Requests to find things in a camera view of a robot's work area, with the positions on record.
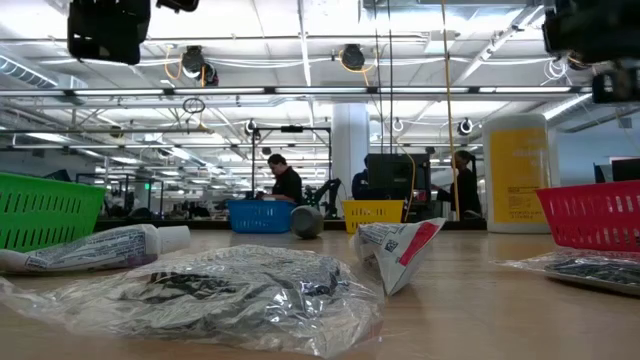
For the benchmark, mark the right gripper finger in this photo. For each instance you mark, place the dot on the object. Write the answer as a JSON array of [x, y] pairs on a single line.
[[620, 85]]

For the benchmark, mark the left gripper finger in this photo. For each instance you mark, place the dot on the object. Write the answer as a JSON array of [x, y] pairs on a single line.
[[177, 5]]

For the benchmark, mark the black sponge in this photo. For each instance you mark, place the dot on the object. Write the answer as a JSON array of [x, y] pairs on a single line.
[[200, 295], [590, 270]]

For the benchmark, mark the small white toothpaste tube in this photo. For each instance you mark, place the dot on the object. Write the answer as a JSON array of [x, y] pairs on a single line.
[[100, 247]]

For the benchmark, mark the grey travel bottle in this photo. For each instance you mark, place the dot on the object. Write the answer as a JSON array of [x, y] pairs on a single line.
[[306, 222]]

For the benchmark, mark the black background robot arm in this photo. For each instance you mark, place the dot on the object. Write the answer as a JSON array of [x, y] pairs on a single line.
[[325, 195]]

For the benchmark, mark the dark monitor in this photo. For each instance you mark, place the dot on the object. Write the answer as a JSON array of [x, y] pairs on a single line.
[[625, 170]]

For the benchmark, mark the red plastic basket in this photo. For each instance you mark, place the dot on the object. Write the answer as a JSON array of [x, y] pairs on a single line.
[[595, 215]]

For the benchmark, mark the white wipes canister yellow label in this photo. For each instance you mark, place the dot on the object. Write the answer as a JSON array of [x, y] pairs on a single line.
[[517, 175]]

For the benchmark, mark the long ceiling light strip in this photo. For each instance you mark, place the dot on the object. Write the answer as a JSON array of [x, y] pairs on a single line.
[[320, 91]]

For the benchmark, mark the person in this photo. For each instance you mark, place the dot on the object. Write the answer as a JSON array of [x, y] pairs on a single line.
[[360, 185], [466, 187], [287, 185]]

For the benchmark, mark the green plastic basket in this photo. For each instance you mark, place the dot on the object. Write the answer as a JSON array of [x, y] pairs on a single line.
[[45, 210]]

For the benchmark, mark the white building column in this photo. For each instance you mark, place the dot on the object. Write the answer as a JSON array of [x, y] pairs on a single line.
[[350, 135]]

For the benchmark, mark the blue plastic basket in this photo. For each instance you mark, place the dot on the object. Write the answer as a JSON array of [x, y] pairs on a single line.
[[260, 216]]

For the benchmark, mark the black monitor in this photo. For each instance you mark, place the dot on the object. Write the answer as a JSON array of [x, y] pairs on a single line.
[[395, 172]]

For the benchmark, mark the yellow plastic basket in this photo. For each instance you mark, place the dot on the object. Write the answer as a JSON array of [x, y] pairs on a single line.
[[372, 215]]

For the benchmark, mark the black background rig frame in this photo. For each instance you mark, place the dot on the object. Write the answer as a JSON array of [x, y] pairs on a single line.
[[253, 160]]

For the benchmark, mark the black aluminium rig frame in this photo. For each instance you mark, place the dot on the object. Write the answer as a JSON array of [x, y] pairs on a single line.
[[200, 225]]

